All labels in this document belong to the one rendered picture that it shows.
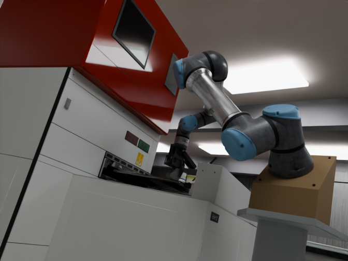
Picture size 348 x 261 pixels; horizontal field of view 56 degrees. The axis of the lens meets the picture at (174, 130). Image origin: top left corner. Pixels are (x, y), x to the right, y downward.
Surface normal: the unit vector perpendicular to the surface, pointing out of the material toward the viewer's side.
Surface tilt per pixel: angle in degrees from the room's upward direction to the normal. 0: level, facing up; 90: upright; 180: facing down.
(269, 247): 90
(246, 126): 66
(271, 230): 90
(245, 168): 90
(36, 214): 90
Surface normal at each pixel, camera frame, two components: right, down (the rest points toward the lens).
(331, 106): -0.63, -0.36
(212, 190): -0.41, -0.36
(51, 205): 0.88, 0.08
